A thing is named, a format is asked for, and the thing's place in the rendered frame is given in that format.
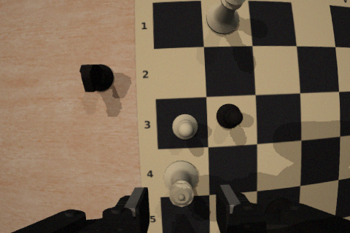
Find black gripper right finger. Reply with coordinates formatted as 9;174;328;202
216;184;350;233

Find white pawn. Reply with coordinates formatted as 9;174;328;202
172;114;198;139

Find black and cream chessboard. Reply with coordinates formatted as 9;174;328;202
135;0;350;233

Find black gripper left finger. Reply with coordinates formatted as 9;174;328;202
11;187;149;233

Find white chess king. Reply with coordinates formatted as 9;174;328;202
206;0;246;34

